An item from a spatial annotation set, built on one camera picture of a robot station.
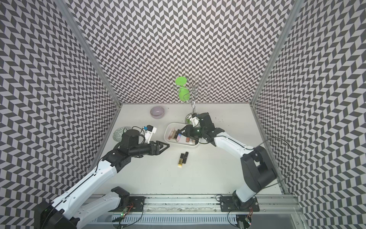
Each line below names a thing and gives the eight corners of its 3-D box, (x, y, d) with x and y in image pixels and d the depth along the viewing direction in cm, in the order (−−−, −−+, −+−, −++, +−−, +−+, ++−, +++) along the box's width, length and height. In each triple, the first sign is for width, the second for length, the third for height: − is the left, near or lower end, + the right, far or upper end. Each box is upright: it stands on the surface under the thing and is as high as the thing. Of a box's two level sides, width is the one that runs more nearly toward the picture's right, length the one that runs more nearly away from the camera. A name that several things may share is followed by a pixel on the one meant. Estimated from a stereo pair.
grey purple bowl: (150, 116, 112) (148, 111, 108) (156, 109, 117) (155, 104, 112) (161, 121, 109) (160, 116, 104) (167, 114, 114) (166, 109, 109)
